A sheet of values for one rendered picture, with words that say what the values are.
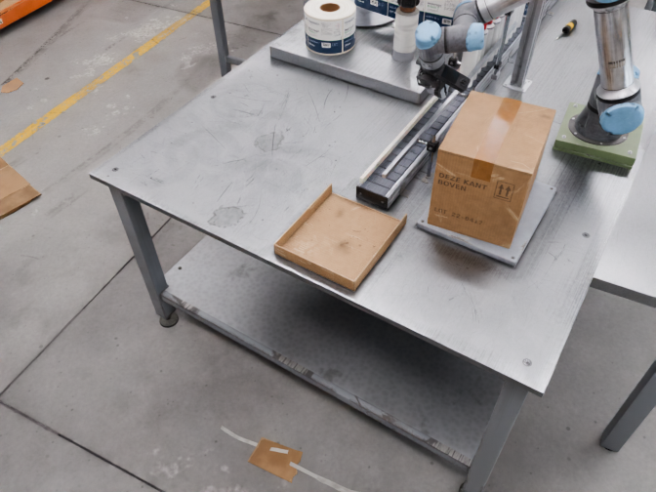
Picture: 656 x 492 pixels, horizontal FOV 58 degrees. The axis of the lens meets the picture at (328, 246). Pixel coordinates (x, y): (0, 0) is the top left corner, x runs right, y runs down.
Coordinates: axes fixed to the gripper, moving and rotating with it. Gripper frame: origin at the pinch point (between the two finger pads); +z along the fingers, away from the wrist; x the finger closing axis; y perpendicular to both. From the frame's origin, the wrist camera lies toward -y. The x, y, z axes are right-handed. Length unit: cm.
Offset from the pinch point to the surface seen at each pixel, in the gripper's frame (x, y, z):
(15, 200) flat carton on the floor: 102, 199, 48
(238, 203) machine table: 66, 35, -26
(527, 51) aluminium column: -32.5, -15.5, 13.7
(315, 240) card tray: 67, 6, -27
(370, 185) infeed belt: 44.1, 1.9, -19.1
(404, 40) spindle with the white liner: -20.2, 26.6, 7.9
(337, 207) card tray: 54, 8, -20
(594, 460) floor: 86, -91, 58
